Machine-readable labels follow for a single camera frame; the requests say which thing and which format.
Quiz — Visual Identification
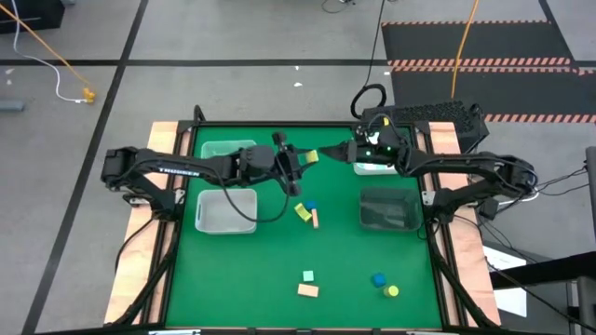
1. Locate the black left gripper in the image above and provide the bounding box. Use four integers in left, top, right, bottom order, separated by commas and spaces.
272, 131, 315, 196

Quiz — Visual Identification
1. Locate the white paper sheet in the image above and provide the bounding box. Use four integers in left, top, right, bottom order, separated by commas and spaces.
482, 245, 528, 318

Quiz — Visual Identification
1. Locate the green table mat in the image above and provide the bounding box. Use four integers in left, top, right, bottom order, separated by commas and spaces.
165, 125, 443, 329

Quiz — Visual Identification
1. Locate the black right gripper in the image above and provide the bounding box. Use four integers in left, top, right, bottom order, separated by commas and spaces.
318, 124, 404, 165

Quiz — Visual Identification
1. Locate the black power adapter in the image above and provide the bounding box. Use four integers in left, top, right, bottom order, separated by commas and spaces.
479, 198, 500, 221

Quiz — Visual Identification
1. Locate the yellow power cable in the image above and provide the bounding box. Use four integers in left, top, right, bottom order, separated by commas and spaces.
450, 0, 481, 100

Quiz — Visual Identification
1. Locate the black table frame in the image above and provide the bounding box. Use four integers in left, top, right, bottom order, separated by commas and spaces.
104, 104, 502, 335

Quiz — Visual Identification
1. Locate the black box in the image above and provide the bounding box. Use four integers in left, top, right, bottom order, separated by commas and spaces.
0, 0, 66, 34

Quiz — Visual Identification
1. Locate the black perforated computer case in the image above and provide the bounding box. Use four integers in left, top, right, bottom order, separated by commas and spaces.
360, 100, 491, 154

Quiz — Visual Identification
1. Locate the light grey plastic bin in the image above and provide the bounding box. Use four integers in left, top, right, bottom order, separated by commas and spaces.
195, 188, 259, 235

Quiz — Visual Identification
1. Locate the dark smoky plastic bin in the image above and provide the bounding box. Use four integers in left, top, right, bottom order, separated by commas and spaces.
359, 186, 423, 233

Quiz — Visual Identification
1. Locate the orange floor cable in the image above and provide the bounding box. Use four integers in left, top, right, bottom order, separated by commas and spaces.
0, 3, 92, 92

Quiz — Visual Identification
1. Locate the yellow arch block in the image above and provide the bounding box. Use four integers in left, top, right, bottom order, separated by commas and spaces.
293, 202, 314, 223

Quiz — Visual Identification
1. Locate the black power cable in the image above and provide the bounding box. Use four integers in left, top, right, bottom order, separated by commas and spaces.
349, 0, 388, 120

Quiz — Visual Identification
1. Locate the white floor cable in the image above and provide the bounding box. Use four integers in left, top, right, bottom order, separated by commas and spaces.
11, 0, 88, 103

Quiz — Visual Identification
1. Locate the black desk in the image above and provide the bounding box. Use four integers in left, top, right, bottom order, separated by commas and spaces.
489, 250, 596, 335

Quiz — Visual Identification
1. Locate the wooden side board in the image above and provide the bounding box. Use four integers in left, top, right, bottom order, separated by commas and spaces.
427, 121, 503, 327
104, 121, 187, 326

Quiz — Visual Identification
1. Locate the clear plastic bin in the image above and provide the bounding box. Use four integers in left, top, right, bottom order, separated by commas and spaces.
200, 139, 258, 162

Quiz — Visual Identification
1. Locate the grey pole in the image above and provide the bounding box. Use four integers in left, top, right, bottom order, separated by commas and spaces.
585, 146, 596, 224

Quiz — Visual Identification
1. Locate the black striped floor mat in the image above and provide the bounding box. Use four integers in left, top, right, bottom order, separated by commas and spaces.
380, 20, 596, 125

